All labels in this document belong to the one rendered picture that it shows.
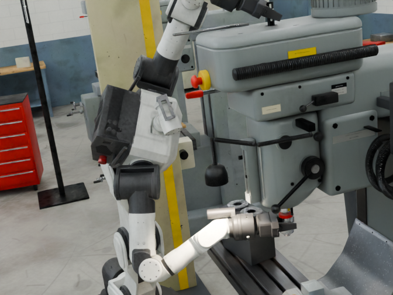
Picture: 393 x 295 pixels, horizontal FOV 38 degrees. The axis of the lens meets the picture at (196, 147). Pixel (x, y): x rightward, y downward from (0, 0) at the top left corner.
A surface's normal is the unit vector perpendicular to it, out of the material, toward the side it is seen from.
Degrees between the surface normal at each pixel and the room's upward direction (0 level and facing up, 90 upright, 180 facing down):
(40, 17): 90
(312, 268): 0
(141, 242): 70
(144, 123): 59
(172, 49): 104
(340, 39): 90
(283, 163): 90
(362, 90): 90
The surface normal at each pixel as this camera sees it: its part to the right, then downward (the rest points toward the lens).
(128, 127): 0.37, -0.32
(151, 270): -0.01, -0.04
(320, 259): -0.11, -0.95
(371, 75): 0.30, 0.25
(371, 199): -0.94, 0.20
